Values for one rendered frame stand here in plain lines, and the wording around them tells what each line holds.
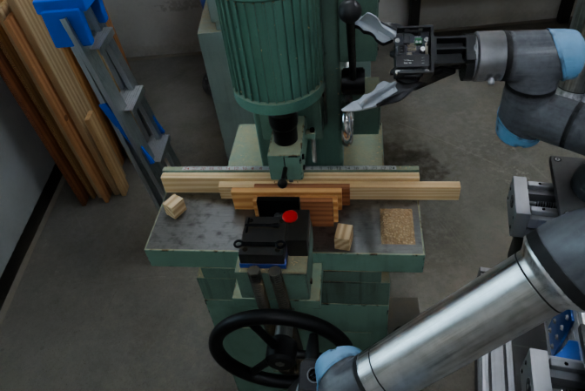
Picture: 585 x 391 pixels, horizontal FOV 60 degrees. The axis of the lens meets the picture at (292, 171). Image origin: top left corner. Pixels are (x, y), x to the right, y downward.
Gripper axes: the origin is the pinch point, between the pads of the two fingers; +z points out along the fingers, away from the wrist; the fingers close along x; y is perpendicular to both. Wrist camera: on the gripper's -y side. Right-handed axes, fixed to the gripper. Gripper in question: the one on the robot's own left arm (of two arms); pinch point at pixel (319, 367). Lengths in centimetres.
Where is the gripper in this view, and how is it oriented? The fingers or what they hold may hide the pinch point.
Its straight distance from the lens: 95.8
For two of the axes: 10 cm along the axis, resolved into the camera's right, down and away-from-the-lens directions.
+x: 9.9, -0.1, -1.4
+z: 1.4, -2.2, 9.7
